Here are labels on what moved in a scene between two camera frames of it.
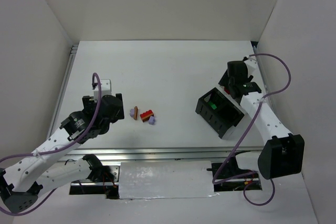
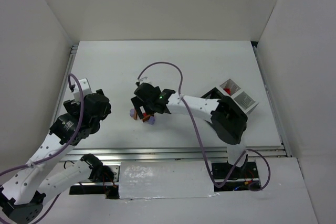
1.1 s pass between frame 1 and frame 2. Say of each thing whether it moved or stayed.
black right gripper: moved
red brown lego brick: stayed
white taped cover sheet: stayed
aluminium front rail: stayed
